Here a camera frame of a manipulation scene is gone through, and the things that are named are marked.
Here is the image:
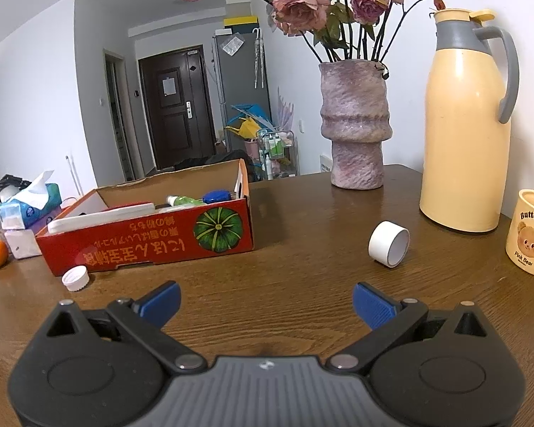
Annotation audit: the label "dark brown entrance door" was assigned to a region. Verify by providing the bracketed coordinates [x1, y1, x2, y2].
[138, 45, 218, 170]

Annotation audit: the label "white paper box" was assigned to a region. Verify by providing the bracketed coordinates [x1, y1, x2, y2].
[2, 227, 43, 259]

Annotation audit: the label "blue plastic rack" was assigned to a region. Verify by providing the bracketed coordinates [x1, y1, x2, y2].
[230, 104, 272, 127]

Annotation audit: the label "yellow thermos jug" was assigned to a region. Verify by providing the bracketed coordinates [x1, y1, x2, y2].
[419, 8, 520, 233]

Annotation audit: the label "dried pink rose bouquet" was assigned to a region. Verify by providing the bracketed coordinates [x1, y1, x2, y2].
[173, 0, 448, 65]

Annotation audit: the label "pink textured vase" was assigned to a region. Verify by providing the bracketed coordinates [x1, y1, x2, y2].
[318, 60, 393, 190]

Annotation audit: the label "yellow and black box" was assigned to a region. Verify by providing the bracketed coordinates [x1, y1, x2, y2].
[224, 15, 260, 35]

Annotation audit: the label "purple fairy wings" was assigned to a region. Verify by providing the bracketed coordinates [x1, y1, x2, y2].
[273, 86, 297, 132]

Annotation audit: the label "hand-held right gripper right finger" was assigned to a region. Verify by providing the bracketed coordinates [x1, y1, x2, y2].
[327, 282, 491, 373]

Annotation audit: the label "white folded umbrella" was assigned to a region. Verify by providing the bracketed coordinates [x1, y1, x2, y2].
[251, 27, 268, 90]

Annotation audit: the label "interior doorway frame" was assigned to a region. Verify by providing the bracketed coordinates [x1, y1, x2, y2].
[104, 49, 137, 183]

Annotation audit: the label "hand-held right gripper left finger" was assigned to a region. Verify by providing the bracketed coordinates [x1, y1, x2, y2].
[44, 281, 208, 372]

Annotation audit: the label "black bag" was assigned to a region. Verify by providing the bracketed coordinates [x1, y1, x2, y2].
[173, 151, 254, 172]

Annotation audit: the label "orange cardboard box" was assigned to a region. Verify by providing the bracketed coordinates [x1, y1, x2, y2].
[36, 159, 255, 276]

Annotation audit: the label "green tube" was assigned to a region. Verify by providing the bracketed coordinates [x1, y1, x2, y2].
[166, 195, 208, 208]

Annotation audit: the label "grey refrigerator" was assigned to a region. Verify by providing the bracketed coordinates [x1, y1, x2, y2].
[211, 31, 272, 145]

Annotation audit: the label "white bottle cap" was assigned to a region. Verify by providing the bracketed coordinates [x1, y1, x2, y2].
[61, 265, 90, 292]

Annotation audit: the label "metal trolley cart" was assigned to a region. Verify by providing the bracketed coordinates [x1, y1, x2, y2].
[257, 128, 300, 181]

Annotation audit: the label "yellow bag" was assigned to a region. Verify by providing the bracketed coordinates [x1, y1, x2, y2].
[226, 118, 261, 139]

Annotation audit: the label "cream bear mug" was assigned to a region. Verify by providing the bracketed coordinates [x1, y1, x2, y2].
[505, 189, 534, 279]

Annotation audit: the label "blue tissue pack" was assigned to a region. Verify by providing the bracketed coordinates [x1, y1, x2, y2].
[0, 170, 63, 227]

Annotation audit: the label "white tape roll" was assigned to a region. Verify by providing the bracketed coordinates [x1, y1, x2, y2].
[368, 221, 410, 269]

